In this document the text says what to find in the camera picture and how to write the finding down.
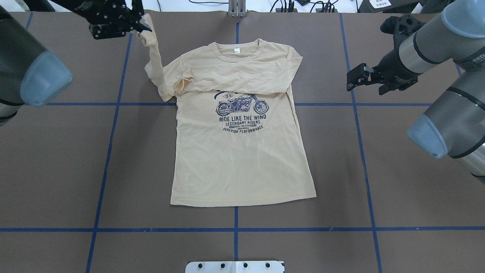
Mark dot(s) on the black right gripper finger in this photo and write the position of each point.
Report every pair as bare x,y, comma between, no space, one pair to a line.
385,88
359,75

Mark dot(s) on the cream long-sleeve printed shirt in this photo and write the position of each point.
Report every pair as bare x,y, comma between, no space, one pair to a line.
238,139

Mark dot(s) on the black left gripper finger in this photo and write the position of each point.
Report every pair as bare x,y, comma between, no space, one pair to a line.
133,16
108,31

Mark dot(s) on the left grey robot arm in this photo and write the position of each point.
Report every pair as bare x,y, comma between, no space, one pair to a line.
32,74

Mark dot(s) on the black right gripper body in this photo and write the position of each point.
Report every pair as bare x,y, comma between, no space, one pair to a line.
393,65

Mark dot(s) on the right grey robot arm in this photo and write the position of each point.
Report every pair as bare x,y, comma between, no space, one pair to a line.
453,125

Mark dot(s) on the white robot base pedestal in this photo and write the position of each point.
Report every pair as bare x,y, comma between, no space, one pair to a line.
256,266

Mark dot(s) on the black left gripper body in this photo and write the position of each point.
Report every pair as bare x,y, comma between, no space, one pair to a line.
86,8

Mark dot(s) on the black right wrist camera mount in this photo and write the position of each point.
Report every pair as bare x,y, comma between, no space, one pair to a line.
401,28

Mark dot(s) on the aluminium frame post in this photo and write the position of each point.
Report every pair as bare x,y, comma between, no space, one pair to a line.
237,8

